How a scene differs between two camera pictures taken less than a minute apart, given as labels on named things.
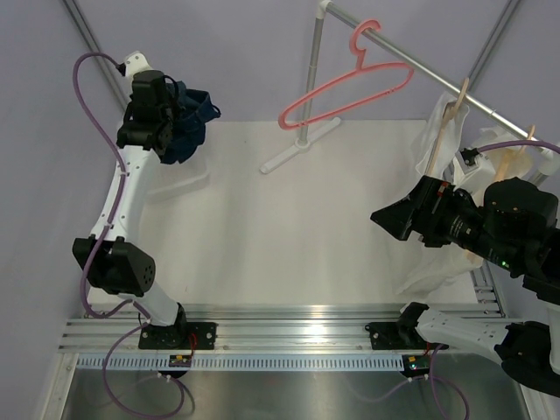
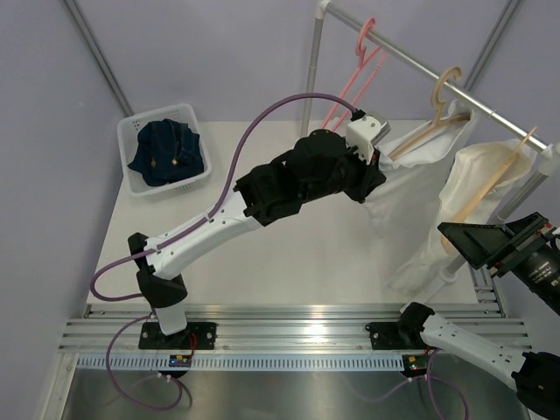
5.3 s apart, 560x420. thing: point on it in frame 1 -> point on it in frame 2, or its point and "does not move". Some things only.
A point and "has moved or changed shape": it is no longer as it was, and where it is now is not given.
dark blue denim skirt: [192, 108] has moved or changed shape
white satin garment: [430, 129] has moved or changed shape
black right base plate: [389, 336] does not move
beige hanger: [449, 116] -> [439, 121]
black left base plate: [183, 336] does not move
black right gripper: [433, 196] -> [483, 242]
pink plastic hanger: [360, 69] -> [362, 58]
